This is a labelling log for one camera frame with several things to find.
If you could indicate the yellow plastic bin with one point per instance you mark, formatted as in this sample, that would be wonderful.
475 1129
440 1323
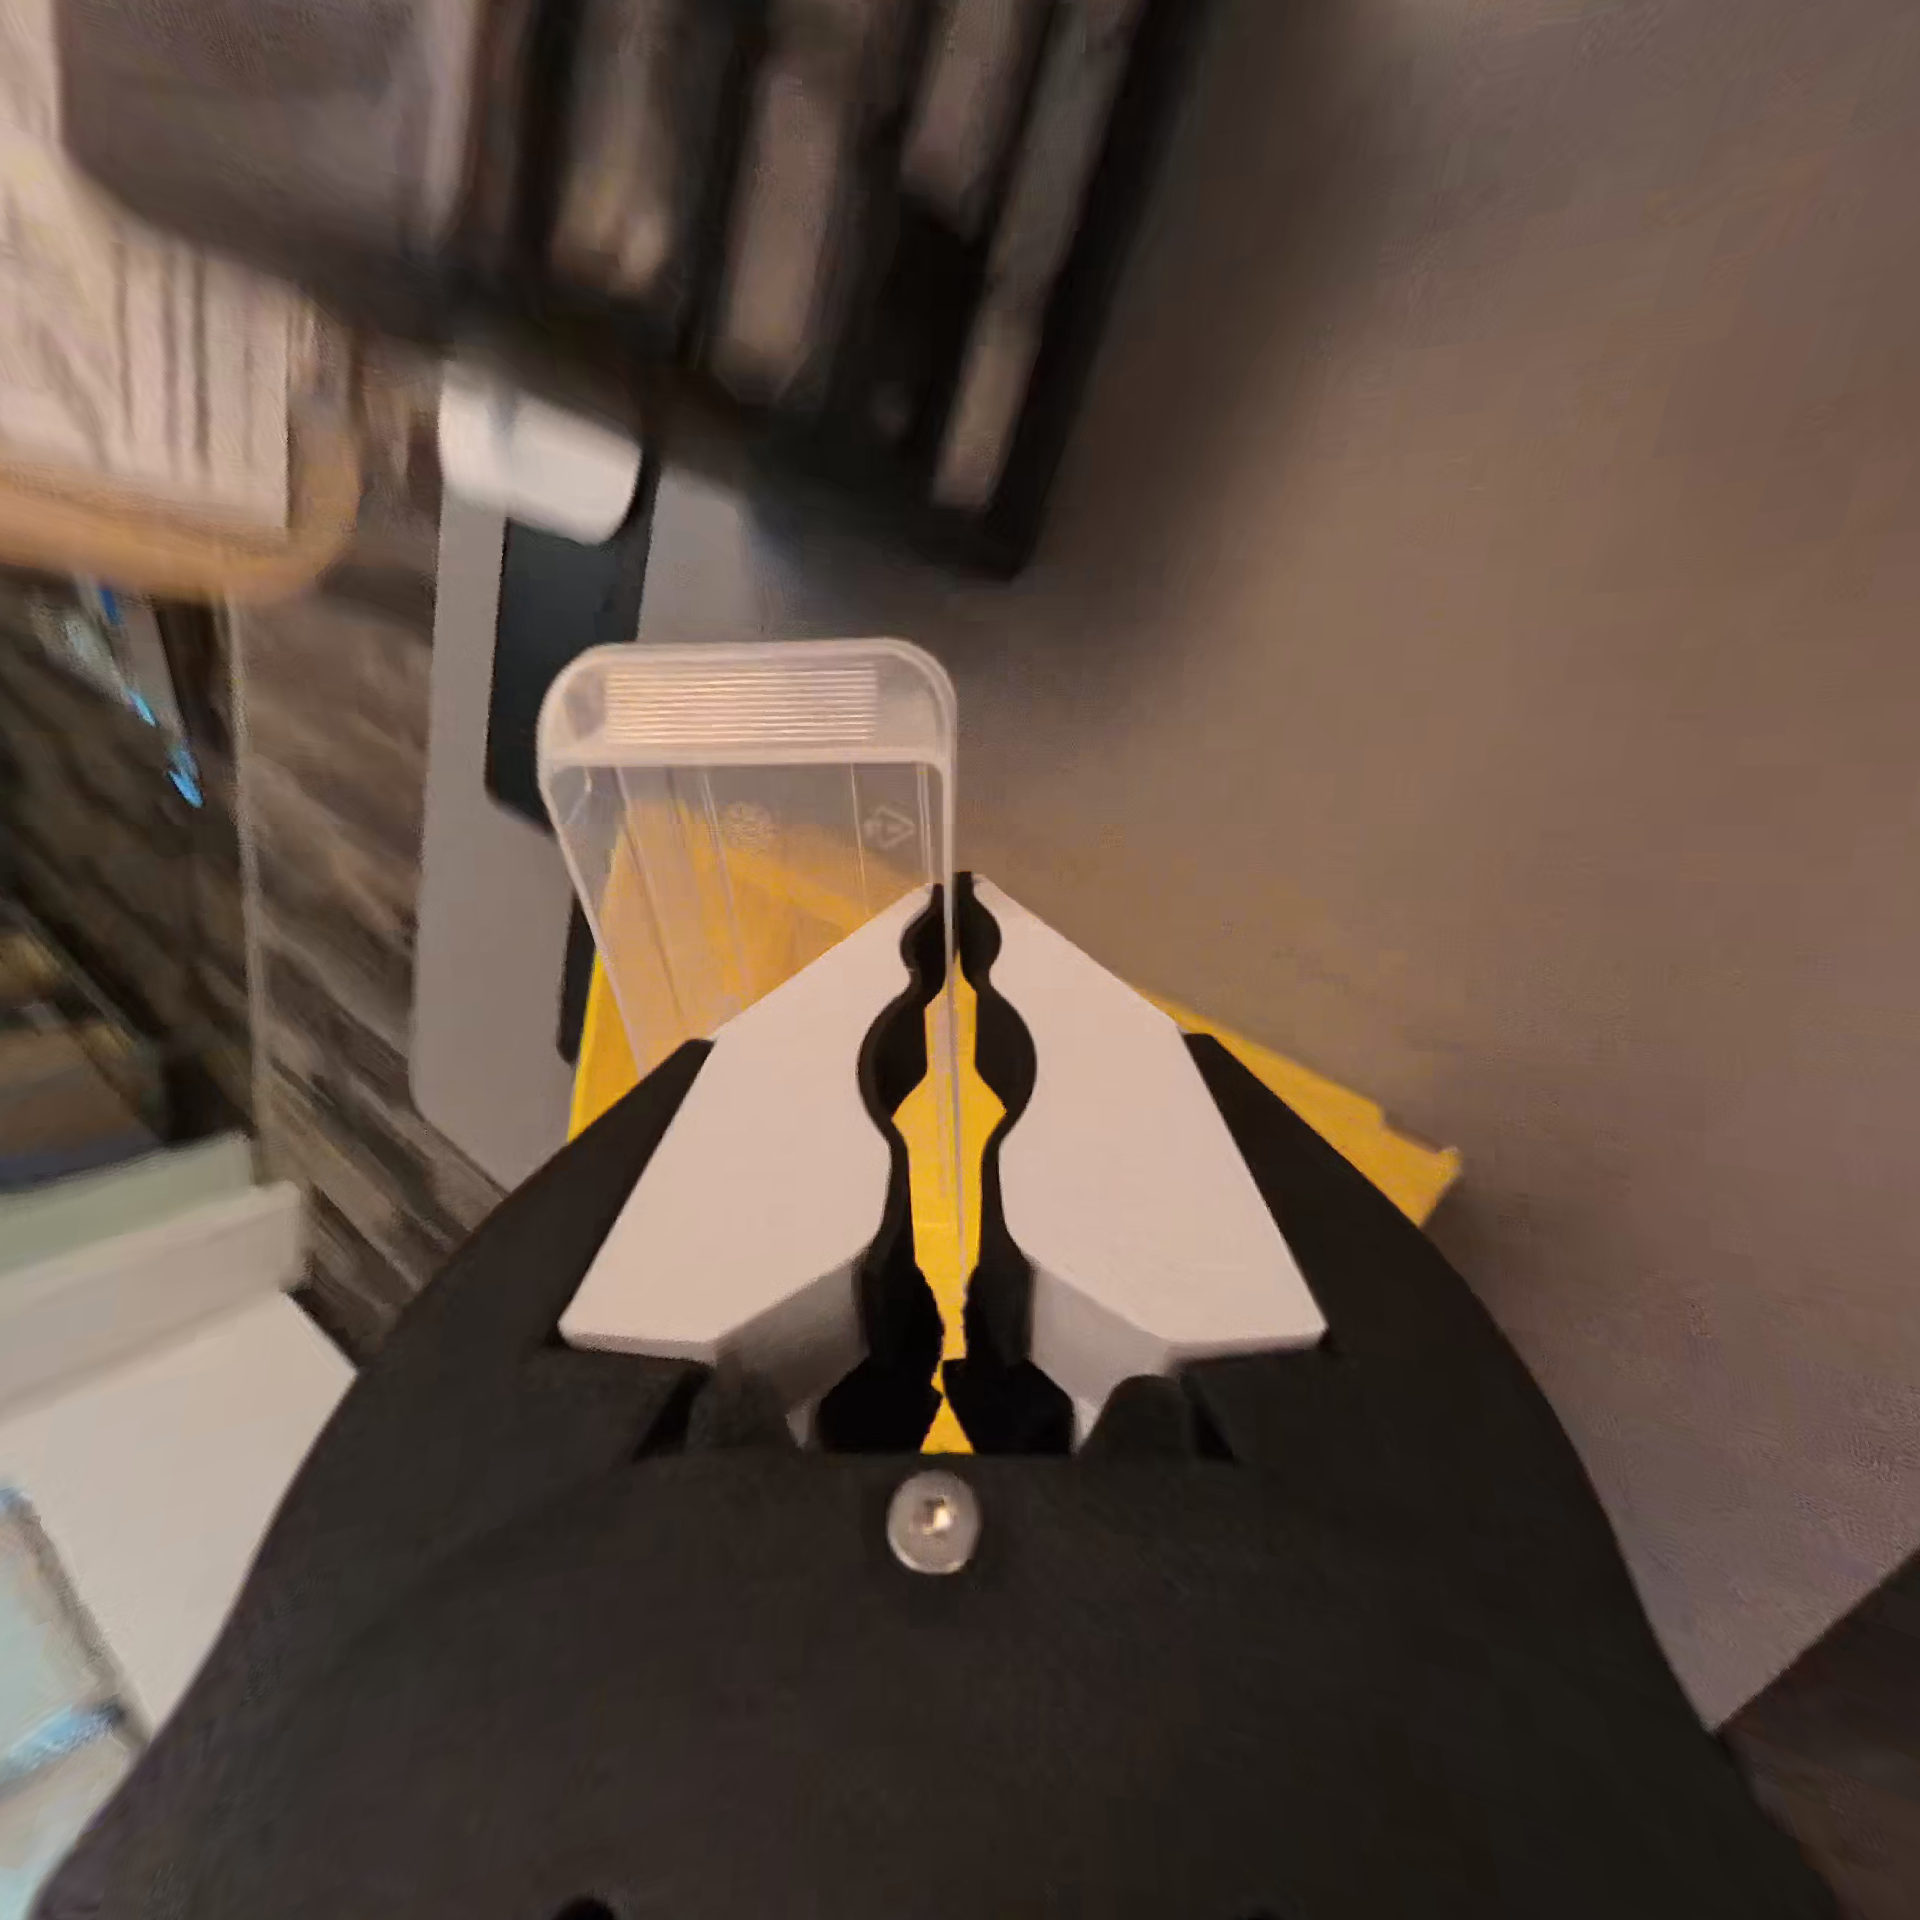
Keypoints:
1348 1140

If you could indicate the white instruction poster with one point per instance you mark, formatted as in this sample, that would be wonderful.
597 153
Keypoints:
117 360

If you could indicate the blue glowing object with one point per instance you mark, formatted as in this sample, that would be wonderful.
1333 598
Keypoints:
151 707

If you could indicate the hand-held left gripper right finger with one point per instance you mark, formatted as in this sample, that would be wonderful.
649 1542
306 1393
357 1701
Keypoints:
1152 1170

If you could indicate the black drawer cabinet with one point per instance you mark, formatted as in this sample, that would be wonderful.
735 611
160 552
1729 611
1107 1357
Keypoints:
1035 509

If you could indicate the white furniture unit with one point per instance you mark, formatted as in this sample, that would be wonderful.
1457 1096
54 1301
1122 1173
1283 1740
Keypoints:
134 1320

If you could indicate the clear plastic drawer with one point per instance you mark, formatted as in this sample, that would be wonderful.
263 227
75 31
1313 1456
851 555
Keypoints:
748 747

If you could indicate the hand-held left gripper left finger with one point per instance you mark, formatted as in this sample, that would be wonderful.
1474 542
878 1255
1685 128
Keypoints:
748 1170

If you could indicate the dark blue rectangular pad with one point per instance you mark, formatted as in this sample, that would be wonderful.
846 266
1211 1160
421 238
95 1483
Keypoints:
569 673

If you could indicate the set of clear cabinet drawers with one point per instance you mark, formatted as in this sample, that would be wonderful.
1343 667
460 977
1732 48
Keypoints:
793 227

